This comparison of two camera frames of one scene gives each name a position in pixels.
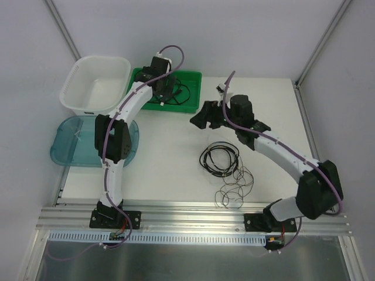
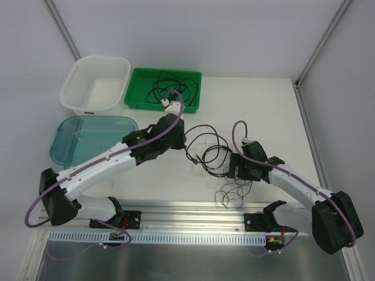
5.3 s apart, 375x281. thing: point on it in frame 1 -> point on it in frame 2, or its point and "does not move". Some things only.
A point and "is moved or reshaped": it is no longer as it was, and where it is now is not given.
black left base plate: x=115 y=219 does not move
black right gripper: x=211 y=114 -> x=234 y=168
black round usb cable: x=185 y=100 -> x=190 y=78
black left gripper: x=167 y=86 -> x=178 y=136
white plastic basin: x=95 y=85 does not move
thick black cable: x=207 y=163 is moved or reshaped
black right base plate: x=265 y=222 does not move
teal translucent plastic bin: x=72 y=143 does not move
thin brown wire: x=237 y=185 does not move
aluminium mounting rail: x=208 y=218 does not move
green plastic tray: x=187 y=92 does not move
